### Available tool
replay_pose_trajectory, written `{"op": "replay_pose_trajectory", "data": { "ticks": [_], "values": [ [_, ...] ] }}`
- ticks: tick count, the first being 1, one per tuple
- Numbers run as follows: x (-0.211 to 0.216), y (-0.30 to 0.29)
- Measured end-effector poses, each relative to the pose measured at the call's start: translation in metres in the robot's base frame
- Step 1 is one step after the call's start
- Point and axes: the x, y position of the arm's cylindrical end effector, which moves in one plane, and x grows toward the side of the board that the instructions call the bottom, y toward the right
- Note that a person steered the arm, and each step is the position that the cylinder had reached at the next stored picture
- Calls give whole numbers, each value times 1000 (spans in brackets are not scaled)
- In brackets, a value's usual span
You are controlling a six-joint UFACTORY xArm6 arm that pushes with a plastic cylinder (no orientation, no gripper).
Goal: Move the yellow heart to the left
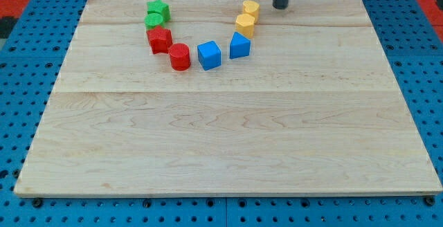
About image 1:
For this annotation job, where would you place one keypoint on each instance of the yellow heart block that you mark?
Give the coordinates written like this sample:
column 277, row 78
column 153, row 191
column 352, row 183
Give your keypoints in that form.
column 251, row 8

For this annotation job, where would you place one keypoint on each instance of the light wooden board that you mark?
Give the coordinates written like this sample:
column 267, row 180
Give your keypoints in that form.
column 314, row 111

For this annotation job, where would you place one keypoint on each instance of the blue cube block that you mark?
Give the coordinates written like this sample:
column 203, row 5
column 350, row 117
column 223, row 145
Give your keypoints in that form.
column 209, row 55

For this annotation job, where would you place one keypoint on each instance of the blue triangle block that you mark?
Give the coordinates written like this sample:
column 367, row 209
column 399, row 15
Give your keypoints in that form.
column 240, row 46

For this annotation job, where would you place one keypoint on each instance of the red cylinder block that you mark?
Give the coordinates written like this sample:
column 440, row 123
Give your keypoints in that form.
column 179, row 56

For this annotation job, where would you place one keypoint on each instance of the yellow hexagon block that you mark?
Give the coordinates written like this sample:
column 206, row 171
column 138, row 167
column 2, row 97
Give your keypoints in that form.
column 245, row 25

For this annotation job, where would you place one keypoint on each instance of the red star block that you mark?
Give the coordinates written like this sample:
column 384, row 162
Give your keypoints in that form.
column 160, row 39

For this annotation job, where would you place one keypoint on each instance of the green cylinder block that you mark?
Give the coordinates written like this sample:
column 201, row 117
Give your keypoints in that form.
column 153, row 20

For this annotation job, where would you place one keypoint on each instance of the green star block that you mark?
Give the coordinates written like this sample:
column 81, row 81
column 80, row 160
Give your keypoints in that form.
column 159, row 7

